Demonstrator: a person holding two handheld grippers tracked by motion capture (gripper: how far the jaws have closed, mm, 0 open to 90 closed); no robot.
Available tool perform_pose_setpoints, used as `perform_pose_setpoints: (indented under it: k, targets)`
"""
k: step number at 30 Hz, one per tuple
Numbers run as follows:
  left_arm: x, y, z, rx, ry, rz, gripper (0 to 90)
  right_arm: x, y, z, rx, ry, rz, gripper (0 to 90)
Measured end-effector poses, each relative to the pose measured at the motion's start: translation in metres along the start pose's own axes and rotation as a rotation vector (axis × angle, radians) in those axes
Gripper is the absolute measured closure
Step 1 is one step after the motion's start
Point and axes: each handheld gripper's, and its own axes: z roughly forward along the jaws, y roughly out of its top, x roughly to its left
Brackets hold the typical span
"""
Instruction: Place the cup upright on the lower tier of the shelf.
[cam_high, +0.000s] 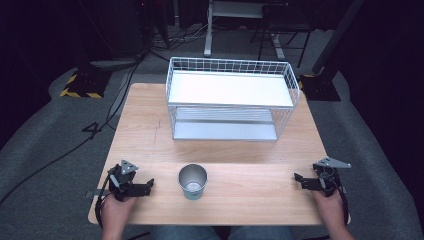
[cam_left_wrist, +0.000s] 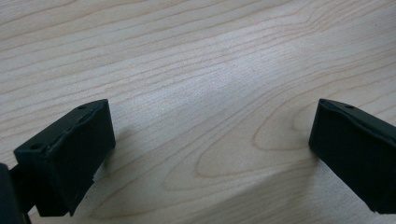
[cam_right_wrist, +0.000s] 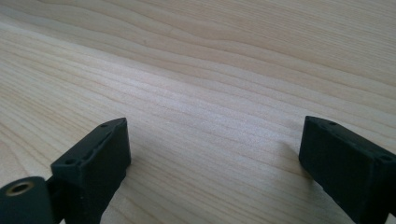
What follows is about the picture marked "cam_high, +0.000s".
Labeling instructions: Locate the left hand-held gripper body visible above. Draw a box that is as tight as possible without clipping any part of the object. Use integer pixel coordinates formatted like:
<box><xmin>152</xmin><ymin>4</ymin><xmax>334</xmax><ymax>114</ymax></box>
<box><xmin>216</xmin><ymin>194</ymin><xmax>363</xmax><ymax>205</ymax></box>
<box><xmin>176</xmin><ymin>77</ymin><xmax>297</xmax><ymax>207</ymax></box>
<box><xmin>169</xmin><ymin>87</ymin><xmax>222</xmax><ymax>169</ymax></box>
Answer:
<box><xmin>107</xmin><ymin>159</ymin><xmax>140</xmax><ymax>202</ymax></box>

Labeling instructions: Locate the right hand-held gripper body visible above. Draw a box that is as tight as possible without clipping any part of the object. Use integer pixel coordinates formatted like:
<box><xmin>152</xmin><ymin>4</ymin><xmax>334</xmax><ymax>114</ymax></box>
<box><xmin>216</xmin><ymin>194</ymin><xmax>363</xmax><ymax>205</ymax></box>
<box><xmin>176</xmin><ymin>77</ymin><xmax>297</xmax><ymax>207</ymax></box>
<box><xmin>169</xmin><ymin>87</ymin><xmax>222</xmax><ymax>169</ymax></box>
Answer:
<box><xmin>312</xmin><ymin>156</ymin><xmax>352</xmax><ymax>197</ymax></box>

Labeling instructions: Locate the metal cup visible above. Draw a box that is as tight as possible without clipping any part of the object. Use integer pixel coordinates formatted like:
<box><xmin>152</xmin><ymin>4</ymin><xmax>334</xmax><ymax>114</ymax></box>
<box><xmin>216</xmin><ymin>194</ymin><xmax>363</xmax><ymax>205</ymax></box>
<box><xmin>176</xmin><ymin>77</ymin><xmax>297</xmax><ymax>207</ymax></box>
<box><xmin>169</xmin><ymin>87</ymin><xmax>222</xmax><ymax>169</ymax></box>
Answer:
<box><xmin>177</xmin><ymin>163</ymin><xmax>209</xmax><ymax>201</ymax></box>

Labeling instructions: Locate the white wire shelf rack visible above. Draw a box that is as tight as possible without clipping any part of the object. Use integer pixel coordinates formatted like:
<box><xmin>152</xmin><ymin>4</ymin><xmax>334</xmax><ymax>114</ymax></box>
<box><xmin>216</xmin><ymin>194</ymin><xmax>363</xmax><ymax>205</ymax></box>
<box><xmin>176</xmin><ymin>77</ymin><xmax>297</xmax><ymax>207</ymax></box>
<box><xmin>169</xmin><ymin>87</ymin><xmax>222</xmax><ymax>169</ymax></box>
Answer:
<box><xmin>165</xmin><ymin>56</ymin><xmax>301</xmax><ymax>142</ymax></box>

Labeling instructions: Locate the person's right hand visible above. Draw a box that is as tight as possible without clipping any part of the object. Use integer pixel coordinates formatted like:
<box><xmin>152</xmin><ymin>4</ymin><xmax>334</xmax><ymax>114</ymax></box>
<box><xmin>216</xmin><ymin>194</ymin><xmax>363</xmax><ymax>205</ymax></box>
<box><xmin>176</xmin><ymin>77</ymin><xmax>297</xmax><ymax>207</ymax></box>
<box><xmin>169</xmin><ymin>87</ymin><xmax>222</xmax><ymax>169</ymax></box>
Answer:
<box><xmin>312</xmin><ymin>190</ymin><xmax>348</xmax><ymax>229</ymax></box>

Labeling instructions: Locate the person's left hand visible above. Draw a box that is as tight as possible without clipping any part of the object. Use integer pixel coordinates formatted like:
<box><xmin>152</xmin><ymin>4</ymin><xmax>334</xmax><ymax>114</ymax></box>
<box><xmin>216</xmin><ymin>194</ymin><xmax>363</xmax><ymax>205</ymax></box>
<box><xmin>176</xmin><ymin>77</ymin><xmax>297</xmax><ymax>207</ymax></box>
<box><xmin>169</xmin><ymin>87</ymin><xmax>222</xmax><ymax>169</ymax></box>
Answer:
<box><xmin>100</xmin><ymin>194</ymin><xmax>138</xmax><ymax>232</ymax></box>

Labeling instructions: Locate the grey tape strip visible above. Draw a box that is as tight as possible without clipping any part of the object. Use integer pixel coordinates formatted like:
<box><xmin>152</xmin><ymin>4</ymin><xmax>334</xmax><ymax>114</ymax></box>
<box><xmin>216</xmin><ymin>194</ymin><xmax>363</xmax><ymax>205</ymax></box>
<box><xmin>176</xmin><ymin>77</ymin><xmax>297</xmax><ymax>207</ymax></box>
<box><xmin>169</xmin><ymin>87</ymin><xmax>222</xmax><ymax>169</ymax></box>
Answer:
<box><xmin>84</xmin><ymin>188</ymin><xmax>112</xmax><ymax>200</ymax></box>

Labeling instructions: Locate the person's left leg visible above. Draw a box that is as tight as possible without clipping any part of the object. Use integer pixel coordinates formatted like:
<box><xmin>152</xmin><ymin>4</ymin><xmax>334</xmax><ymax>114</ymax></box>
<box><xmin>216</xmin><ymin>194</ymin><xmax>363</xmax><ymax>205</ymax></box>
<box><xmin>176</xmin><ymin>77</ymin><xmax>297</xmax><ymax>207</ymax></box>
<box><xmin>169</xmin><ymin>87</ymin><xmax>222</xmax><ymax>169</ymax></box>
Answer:
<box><xmin>149</xmin><ymin>225</ymin><xmax>222</xmax><ymax>240</ymax></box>

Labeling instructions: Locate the person's leg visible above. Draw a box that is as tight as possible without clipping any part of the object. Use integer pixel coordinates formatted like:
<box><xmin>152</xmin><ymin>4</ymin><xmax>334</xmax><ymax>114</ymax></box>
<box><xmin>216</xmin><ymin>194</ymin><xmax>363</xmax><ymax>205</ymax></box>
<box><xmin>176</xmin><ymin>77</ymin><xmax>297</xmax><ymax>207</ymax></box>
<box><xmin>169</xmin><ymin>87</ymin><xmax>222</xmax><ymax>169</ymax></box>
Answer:
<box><xmin>149</xmin><ymin>225</ymin><xmax>222</xmax><ymax>240</ymax></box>
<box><xmin>229</xmin><ymin>225</ymin><xmax>295</xmax><ymax>240</ymax></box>

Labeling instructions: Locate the person's right leg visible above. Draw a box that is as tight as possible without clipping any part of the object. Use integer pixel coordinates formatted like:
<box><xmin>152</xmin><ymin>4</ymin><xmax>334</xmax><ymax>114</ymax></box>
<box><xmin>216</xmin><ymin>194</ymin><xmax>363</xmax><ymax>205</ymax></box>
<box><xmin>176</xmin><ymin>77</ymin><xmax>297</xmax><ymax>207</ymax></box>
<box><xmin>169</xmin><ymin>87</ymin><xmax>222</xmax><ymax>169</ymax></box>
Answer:
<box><xmin>229</xmin><ymin>225</ymin><xmax>295</xmax><ymax>240</ymax></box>

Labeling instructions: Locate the black striped stand base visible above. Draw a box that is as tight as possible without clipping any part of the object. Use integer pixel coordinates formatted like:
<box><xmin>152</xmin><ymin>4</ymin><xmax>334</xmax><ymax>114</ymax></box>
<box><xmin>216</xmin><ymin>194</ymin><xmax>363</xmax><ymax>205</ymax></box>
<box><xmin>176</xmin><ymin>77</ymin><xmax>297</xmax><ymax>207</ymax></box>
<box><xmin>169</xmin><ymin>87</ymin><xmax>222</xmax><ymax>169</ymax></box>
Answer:
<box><xmin>297</xmin><ymin>72</ymin><xmax>342</xmax><ymax>103</ymax></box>
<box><xmin>59</xmin><ymin>65</ymin><xmax>114</xmax><ymax>100</ymax></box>

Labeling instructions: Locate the dark slanted pole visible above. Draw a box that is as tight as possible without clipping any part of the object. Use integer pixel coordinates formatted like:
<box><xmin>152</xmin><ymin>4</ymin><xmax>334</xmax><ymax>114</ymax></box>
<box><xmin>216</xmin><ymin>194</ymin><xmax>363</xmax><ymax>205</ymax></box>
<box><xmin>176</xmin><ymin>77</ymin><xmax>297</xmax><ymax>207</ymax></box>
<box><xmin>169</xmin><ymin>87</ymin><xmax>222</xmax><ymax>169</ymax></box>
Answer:
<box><xmin>311</xmin><ymin>0</ymin><xmax>366</xmax><ymax>76</ymax></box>

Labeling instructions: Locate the black metal chair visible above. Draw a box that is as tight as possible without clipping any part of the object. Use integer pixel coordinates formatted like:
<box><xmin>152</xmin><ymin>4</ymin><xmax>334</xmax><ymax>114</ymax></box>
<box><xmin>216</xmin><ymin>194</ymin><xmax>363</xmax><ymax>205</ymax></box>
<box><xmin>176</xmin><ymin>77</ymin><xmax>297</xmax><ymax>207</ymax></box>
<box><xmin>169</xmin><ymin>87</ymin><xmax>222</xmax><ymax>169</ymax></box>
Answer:
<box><xmin>249</xmin><ymin>2</ymin><xmax>316</xmax><ymax>69</ymax></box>

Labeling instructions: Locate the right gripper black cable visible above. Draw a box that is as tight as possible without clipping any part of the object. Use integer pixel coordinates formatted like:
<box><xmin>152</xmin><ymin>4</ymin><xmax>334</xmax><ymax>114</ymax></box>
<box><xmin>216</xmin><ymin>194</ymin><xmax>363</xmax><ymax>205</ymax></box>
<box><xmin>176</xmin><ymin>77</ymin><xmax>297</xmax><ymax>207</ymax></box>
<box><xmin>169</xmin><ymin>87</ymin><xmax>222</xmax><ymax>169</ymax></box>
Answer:
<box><xmin>335</xmin><ymin>185</ymin><xmax>350</xmax><ymax>225</ymax></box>

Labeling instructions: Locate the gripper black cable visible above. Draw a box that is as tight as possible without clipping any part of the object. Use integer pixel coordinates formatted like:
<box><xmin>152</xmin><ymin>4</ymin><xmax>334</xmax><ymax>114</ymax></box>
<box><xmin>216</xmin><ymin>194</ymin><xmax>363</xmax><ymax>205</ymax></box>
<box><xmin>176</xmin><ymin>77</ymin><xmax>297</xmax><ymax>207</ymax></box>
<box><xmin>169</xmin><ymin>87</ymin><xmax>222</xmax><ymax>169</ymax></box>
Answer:
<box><xmin>335</xmin><ymin>185</ymin><xmax>350</xmax><ymax>225</ymax></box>
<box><xmin>94</xmin><ymin>174</ymin><xmax>112</xmax><ymax>229</ymax></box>

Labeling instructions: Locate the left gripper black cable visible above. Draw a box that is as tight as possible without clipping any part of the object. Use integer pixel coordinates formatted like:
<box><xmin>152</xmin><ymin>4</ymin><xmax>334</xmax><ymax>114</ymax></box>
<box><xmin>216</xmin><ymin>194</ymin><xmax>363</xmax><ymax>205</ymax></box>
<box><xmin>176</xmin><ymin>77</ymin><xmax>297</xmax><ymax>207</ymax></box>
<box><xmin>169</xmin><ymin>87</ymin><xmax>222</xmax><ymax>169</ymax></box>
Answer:
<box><xmin>94</xmin><ymin>174</ymin><xmax>112</xmax><ymax>229</ymax></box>

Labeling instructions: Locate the long black floor cable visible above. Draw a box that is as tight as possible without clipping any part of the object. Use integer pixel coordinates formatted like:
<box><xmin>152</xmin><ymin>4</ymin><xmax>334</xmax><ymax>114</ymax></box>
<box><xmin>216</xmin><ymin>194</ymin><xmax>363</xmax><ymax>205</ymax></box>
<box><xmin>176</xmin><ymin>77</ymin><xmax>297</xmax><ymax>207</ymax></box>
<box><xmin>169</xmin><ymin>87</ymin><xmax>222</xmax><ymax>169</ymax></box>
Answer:
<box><xmin>0</xmin><ymin>58</ymin><xmax>142</xmax><ymax>207</ymax></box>

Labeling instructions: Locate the bundle of floor cables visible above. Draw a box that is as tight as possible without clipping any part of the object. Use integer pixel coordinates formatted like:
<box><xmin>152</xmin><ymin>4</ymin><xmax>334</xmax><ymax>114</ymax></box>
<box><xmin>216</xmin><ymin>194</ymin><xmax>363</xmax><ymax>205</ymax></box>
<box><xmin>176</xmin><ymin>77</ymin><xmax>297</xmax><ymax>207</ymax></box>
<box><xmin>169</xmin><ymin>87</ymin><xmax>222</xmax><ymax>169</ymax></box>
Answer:
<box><xmin>146</xmin><ymin>18</ymin><xmax>214</xmax><ymax>63</ymax></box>

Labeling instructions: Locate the white desk frame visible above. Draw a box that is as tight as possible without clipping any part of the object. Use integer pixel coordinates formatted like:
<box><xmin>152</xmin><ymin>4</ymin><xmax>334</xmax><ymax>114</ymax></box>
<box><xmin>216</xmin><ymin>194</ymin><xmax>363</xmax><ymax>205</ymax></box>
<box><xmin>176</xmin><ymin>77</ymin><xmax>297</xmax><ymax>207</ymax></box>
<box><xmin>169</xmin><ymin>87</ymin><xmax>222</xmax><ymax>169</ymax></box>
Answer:
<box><xmin>203</xmin><ymin>0</ymin><xmax>287</xmax><ymax>62</ymax></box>

